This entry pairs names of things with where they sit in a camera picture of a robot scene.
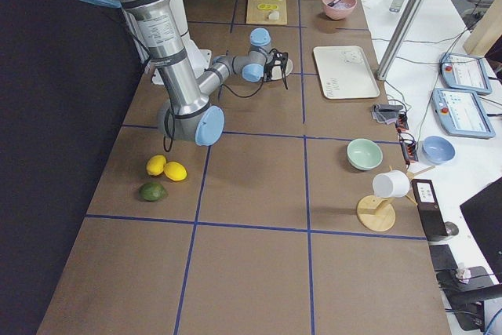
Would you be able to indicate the white mug on stand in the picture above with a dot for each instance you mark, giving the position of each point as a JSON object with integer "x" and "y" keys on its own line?
{"x": 394, "y": 184}

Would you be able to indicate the pink bowl with ice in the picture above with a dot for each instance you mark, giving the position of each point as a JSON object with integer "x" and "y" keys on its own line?
{"x": 340, "y": 10}

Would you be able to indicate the yellow lemon near lime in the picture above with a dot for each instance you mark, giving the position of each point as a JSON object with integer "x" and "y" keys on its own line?
{"x": 155, "y": 165}

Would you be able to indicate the black box white label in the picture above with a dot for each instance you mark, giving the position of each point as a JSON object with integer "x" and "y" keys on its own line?
{"x": 428, "y": 208}

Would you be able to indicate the teach pendant near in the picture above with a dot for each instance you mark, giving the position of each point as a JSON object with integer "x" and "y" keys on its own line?
{"x": 461, "y": 113}

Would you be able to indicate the wooden mug stand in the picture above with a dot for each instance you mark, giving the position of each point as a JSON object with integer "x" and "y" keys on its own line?
{"x": 378, "y": 214}

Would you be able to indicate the teach pendant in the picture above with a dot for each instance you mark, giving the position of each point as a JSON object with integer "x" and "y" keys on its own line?
{"x": 461, "y": 113}
{"x": 462, "y": 71}

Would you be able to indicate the green lime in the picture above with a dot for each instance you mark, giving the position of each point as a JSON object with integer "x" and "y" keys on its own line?
{"x": 152, "y": 192}

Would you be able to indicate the black monitor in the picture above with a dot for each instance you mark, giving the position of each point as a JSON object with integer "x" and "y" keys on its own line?
{"x": 482, "y": 214}

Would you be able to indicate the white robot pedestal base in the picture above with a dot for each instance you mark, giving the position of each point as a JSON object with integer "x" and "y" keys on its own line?
{"x": 199, "y": 59}

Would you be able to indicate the cream round plate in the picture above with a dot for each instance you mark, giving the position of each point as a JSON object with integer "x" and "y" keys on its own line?
{"x": 280, "y": 69}

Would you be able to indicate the aluminium frame post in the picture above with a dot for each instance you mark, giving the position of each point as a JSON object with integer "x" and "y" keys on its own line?
{"x": 403, "y": 26}

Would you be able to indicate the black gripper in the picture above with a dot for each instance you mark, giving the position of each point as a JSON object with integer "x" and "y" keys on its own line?
{"x": 284, "y": 74}

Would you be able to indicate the yellow lemon far one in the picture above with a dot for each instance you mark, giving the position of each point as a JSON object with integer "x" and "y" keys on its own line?
{"x": 175, "y": 171}

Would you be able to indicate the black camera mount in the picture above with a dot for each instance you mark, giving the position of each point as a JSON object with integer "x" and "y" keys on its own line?
{"x": 474, "y": 300}

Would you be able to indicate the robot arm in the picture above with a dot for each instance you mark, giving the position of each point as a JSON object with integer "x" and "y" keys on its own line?
{"x": 189, "y": 114}

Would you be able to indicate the bamboo cutting board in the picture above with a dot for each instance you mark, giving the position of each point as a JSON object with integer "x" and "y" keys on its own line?
{"x": 266, "y": 12}

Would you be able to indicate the blue bowl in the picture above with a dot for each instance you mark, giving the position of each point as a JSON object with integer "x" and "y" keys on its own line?
{"x": 438, "y": 150}

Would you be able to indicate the white bear tray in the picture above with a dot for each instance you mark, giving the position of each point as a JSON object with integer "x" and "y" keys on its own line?
{"x": 345, "y": 73}

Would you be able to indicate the teach pendant far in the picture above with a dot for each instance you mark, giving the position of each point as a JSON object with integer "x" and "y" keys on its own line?
{"x": 462, "y": 71}

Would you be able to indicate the orange black electronics board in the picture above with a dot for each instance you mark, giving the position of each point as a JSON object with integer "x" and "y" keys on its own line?
{"x": 407, "y": 141}

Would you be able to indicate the green bowl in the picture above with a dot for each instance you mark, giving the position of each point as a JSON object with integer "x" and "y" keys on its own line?
{"x": 364, "y": 154}

